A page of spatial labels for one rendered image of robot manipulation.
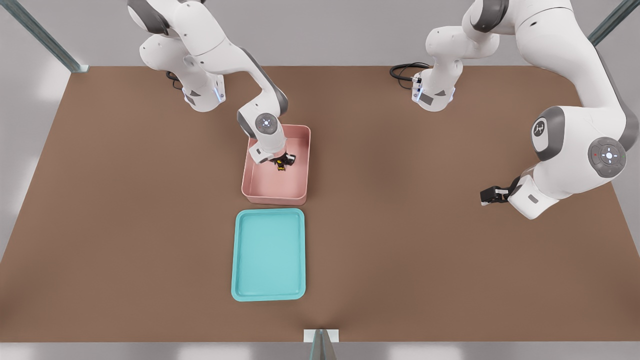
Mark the pink plastic box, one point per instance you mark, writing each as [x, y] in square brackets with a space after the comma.
[278, 175]

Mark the pale blue-green tray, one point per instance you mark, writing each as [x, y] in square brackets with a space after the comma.
[268, 254]

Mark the silver frame post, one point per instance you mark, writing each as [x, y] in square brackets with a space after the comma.
[614, 21]
[40, 34]
[320, 344]

